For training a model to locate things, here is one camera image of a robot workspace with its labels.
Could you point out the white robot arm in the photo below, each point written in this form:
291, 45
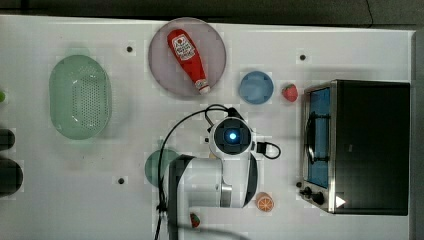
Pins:
227, 180

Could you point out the silver toaster oven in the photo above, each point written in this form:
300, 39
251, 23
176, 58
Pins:
356, 147

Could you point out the blue plastic bowl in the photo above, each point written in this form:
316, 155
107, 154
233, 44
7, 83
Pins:
256, 88

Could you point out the grey round plate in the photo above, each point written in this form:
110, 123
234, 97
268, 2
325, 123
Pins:
165, 68

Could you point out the green mug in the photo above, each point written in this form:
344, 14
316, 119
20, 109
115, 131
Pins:
157, 163

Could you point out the red plush ketchup bottle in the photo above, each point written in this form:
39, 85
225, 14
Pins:
188, 57

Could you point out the red toy strawberry by bowl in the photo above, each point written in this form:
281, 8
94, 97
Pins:
290, 92

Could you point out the orange toy half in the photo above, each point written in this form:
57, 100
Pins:
264, 202

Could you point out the red toy strawberry near edge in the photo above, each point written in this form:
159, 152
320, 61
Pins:
195, 220

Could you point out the green plastic colander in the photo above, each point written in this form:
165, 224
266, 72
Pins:
80, 97

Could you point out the green toy fruit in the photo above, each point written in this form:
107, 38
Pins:
2, 97

